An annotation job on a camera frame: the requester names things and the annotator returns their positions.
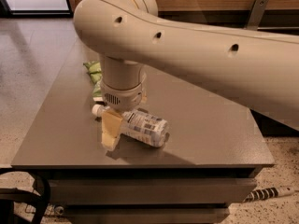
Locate grey table with drawers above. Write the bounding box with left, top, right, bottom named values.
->
left=12, top=42, right=274, bottom=224

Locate horizontal metal rail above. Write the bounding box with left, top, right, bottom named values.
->
left=258, top=26, right=299, bottom=31

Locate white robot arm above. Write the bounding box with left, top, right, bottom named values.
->
left=74, top=0, right=299, bottom=130

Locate blue plastic water bottle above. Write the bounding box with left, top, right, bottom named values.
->
left=92, top=105, right=168, bottom=147

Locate right metal bracket post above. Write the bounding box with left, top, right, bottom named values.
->
left=245, top=0, right=269, bottom=31

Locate black chair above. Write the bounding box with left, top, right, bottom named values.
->
left=0, top=173, right=50, bottom=224

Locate green chip bag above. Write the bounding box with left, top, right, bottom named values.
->
left=83, top=61, right=102, bottom=98

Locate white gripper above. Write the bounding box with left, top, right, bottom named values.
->
left=100, top=74, right=147, bottom=151

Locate striped black white cable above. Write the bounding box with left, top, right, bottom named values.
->
left=242, top=185, right=296, bottom=203

